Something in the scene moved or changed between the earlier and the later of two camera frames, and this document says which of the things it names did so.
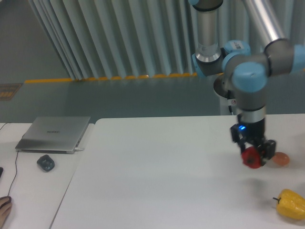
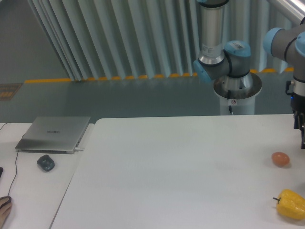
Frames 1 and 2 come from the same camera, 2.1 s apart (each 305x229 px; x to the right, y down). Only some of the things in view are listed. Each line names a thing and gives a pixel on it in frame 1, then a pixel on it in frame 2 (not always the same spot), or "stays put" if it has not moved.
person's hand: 5,206 stays put
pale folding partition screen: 121,39 stays put
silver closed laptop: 52,135 stays put
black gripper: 254,132 -> 298,106
